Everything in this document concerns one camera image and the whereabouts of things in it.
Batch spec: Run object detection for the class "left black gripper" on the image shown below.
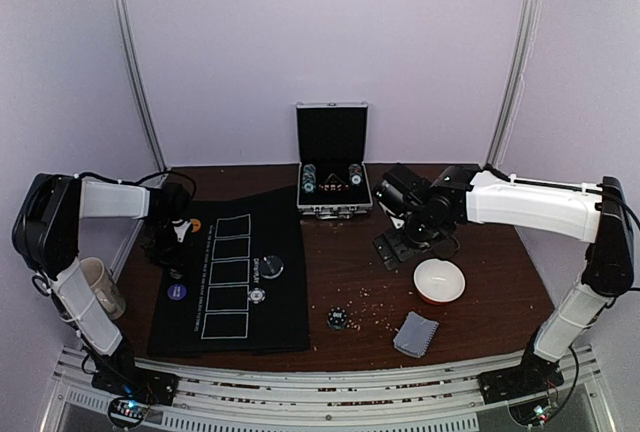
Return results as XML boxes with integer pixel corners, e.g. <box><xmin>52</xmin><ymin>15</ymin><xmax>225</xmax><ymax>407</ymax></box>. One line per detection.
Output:
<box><xmin>144</xmin><ymin>219</ymin><xmax>194</xmax><ymax>275</ymax></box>

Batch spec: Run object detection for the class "poker chip stack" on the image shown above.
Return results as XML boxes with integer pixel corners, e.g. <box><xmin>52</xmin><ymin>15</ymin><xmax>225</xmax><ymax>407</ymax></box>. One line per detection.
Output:
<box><xmin>327</xmin><ymin>307</ymin><xmax>348</xmax><ymax>330</ymax></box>

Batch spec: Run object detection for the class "purple small blind button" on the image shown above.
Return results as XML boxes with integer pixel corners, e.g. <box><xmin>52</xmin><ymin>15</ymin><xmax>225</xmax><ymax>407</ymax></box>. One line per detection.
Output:
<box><xmin>166</xmin><ymin>283</ymin><xmax>188</xmax><ymax>302</ymax></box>

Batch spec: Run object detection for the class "black poker mat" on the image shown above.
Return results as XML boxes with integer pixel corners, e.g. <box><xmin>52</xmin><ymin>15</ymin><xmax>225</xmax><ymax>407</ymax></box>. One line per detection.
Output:
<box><xmin>147</xmin><ymin>186</ymin><xmax>310</xmax><ymax>357</ymax></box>

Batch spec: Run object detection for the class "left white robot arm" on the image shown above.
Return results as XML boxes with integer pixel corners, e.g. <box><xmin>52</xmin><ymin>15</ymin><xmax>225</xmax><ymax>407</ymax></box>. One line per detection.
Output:
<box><xmin>11</xmin><ymin>172</ymin><xmax>193</xmax><ymax>396</ymax></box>

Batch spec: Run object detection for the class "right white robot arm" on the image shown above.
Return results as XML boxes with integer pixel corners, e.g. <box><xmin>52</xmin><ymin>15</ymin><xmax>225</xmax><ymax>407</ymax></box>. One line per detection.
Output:
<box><xmin>374</xmin><ymin>164</ymin><xmax>639</xmax><ymax>394</ymax></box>

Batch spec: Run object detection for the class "white and orange bowl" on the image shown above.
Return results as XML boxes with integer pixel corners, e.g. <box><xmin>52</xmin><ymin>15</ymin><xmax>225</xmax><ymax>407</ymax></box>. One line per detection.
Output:
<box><xmin>413</xmin><ymin>258</ymin><xmax>466</xmax><ymax>305</ymax></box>

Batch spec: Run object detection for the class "right chip stack in case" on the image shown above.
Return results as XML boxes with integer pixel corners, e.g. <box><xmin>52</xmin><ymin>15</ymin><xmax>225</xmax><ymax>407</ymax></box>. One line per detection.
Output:
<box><xmin>348</xmin><ymin>163</ymin><xmax>363</xmax><ymax>187</ymax></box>

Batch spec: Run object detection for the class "chip stack in case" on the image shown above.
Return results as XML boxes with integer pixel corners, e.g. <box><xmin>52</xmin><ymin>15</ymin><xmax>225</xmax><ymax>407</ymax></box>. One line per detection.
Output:
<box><xmin>301</xmin><ymin>164</ymin><xmax>317</xmax><ymax>194</ymax></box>
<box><xmin>348</xmin><ymin>163</ymin><xmax>363</xmax><ymax>187</ymax></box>

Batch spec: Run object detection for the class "deck of grey cards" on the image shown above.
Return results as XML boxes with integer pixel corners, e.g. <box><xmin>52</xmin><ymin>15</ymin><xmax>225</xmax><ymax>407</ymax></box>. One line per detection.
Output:
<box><xmin>393</xmin><ymin>311</ymin><xmax>439</xmax><ymax>358</ymax></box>

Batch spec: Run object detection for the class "beige mug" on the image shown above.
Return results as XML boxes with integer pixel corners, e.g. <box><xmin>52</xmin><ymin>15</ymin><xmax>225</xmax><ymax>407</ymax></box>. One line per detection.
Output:
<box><xmin>80</xmin><ymin>257</ymin><xmax>126</xmax><ymax>320</ymax></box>

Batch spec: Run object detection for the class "left chip stack in case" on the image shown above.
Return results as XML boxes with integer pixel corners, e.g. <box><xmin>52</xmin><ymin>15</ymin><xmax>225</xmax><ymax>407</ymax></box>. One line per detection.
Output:
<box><xmin>301</xmin><ymin>164</ymin><xmax>317</xmax><ymax>194</ymax></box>

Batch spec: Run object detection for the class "aluminium poker case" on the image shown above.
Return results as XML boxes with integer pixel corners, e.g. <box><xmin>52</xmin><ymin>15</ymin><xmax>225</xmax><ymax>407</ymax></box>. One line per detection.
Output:
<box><xmin>295</xmin><ymin>102</ymin><xmax>373</xmax><ymax>220</ymax></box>

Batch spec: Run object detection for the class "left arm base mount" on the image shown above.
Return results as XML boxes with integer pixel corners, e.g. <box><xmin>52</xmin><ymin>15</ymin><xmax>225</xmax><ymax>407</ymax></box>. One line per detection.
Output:
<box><xmin>91</xmin><ymin>368</ymin><xmax>179</xmax><ymax>430</ymax></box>

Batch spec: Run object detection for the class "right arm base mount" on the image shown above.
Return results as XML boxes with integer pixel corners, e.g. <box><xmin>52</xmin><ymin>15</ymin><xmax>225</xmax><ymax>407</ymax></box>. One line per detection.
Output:
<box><xmin>478</xmin><ymin>366</ymin><xmax>564</xmax><ymax>428</ymax></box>

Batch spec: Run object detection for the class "left aluminium frame post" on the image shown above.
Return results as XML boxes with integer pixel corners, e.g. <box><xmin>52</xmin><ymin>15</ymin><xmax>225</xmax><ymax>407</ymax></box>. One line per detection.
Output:
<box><xmin>112</xmin><ymin>0</ymin><xmax>167</xmax><ymax>171</ymax></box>

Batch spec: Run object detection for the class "aluminium frame post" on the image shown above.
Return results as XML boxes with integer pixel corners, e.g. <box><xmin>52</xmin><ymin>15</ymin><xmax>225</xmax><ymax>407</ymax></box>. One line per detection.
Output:
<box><xmin>486</xmin><ymin>0</ymin><xmax>540</xmax><ymax>168</ymax></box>
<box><xmin>112</xmin><ymin>0</ymin><xmax>167</xmax><ymax>171</ymax></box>

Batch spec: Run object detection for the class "right aluminium frame post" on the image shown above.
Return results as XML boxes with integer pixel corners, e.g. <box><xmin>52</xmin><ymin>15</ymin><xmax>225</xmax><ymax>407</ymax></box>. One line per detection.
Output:
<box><xmin>486</xmin><ymin>0</ymin><xmax>540</xmax><ymax>168</ymax></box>

